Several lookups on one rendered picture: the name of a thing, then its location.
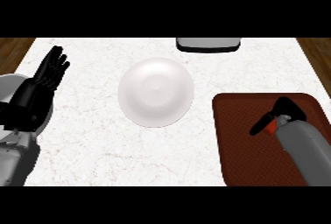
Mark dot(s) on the white oval plate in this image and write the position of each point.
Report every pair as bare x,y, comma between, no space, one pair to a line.
155,92

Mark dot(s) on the grey and black appliance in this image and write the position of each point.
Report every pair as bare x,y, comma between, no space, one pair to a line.
209,44

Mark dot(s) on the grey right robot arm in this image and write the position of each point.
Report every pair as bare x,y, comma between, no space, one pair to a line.
306,151

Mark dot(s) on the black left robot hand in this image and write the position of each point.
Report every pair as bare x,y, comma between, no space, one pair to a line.
39,87

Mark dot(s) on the red bell pepper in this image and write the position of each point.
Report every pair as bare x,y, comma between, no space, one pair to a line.
271,126

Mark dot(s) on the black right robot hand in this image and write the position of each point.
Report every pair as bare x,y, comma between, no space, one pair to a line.
287,109

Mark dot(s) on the dark red tray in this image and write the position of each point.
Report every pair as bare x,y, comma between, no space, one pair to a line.
254,151

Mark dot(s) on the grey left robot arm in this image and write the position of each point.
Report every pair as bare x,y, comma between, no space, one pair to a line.
12,157

